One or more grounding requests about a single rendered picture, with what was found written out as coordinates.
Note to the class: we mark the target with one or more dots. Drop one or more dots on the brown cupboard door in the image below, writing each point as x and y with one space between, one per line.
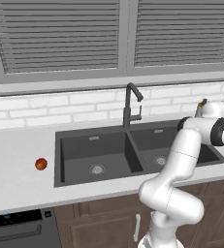
218 210
100 226

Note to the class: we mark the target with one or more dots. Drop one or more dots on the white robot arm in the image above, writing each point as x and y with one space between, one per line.
181 168

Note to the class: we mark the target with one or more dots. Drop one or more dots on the red round fruit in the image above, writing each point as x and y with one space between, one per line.
41 164

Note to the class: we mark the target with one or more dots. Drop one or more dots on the grey window with blinds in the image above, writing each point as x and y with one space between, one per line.
116 38

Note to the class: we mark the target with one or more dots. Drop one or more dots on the dark grey double sink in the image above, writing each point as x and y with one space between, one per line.
97 155

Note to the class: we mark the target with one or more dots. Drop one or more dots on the dark grey tap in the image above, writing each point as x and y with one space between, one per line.
128 109

